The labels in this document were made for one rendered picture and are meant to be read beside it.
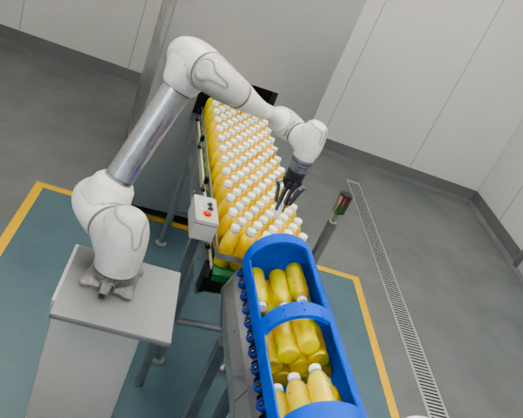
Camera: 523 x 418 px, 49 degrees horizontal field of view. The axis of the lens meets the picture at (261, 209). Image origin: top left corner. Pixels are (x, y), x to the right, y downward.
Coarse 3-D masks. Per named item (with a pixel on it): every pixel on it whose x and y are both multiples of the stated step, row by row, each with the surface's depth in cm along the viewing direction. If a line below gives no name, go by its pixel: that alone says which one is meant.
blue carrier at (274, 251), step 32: (256, 256) 228; (288, 256) 230; (320, 288) 205; (256, 320) 196; (288, 320) 186; (320, 320) 188; (352, 384) 168; (288, 416) 157; (320, 416) 153; (352, 416) 155
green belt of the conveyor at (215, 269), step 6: (204, 162) 328; (204, 168) 321; (204, 174) 315; (210, 270) 253; (216, 270) 246; (222, 270) 247; (228, 270) 249; (234, 270) 250; (210, 276) 249; (216, 276) 245; (222, 276) 247; (228, 276) 247; (222, 282) 248
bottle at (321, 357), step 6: (318, 324) 199; (318, 330) 196; (318, 336) 193; (324, 342) 192; (324, 348) 189; (312, 354) 187; (318, 354) 186; (324, 354) 187; (312, 360) 188; (318, 360) 188; (324, 360) 189
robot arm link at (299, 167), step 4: (292, 156) 227; (292, 160) 227; (296, 160) 225; (300, 160) 225; (288, 164) 230; (292, 164) 227; (296, 164) 226; (300, 164) 225; (304, 164) 225; (308, 164) 226; (312, 164) 228; (292, 168) 227; (296, 168) 226; (300, 168) 226; (304, 168) 226; (308, 168) 227; (296, 172) 227; (300, 172) 227; (304, 172) 227; (308, 172) 229
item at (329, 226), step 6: (330, 222) 277; (324, 228) 282; (330, 228) 279; (324, 234) 280; (330, 234) 281; (318, 240) 285; (324, 240) 282; (318, 246) 284; (324, 246) 284; (312, 252) 288; (318, 252) 286; (318, 258) 288
